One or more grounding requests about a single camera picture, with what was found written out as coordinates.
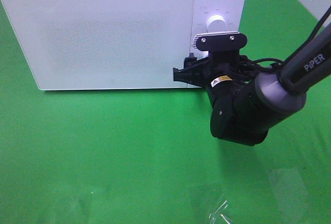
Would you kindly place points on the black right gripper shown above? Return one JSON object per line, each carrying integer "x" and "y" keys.
{"x": 201, "y": 72}

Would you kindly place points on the white microwave door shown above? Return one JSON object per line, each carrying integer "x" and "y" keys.
{"x": 102, "y": 44}

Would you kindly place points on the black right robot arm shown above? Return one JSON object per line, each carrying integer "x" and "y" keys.
{"x": 246, "y": 98}

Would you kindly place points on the green table mat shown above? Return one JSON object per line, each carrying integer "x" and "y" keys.
{"x": 147, "y": 156}

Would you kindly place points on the clear plastic wrapper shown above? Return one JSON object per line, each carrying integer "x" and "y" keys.
{"x": 219, "y": 215}

